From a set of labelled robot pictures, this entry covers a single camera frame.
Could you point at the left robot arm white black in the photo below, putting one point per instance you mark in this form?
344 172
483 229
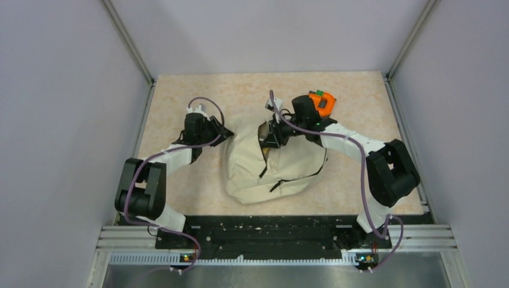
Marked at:
142 189

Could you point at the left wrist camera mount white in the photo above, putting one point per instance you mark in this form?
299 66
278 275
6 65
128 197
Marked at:
199 109

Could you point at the beige canvas student bag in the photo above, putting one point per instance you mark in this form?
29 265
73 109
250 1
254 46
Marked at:
252 174

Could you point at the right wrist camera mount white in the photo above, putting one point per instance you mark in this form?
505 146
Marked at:
274 105

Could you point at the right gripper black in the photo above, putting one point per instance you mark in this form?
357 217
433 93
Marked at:
275 139

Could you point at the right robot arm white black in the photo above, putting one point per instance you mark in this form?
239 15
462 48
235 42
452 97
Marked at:
388 172

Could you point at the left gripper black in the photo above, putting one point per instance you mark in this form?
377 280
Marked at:
215 122

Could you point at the orange tape dispenser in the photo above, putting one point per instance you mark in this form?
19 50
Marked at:
324 102

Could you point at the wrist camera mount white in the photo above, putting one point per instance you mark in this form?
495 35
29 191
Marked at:
199 109
274 105

